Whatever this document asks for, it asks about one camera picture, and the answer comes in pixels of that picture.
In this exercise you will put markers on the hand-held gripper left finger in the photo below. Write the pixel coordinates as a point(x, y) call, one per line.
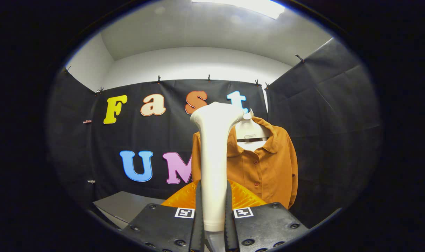
point(196, 217)

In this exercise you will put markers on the white mannequin torso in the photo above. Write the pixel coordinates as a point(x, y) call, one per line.
point(249, 129)

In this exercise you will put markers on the long ceiling light panel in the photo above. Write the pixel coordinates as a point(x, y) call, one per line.
point(247, 6)

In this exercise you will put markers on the row of black cloth clips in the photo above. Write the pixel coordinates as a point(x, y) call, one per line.
point(158, 79)

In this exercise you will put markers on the orange button-up shirt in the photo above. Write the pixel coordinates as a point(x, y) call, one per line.
point(268, 168)

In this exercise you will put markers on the grey drawer cabinet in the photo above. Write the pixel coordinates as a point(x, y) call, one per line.
point(128, 206)

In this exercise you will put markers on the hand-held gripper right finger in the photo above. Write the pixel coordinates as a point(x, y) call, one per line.
point(229, 217)

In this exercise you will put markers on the black backdrop cloth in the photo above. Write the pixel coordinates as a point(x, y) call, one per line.
point(170, 133)

